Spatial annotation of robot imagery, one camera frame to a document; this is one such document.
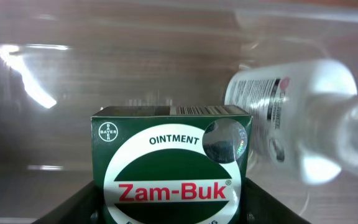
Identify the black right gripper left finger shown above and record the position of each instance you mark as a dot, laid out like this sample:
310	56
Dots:
81	208

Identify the green Zam-Buk ointment box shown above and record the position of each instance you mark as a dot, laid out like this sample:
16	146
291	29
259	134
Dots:
171	164

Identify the clear plastic container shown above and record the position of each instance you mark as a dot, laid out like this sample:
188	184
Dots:
62	61

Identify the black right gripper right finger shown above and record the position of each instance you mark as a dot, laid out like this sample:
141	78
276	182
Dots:
259	207

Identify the clear plastic bottle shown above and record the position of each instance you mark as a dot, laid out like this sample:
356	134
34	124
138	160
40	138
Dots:
305	116

